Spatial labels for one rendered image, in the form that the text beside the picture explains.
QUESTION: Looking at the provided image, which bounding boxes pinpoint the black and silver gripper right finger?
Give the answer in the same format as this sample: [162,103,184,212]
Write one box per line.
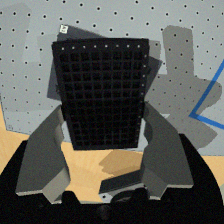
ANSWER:
[139,101,224,224]

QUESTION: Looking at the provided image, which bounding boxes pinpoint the blue tape outline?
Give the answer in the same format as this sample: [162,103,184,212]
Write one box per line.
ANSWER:
[188,60,224,130]

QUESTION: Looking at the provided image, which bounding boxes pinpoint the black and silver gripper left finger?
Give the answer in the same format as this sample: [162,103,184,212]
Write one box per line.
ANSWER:
[0,104,71,224]

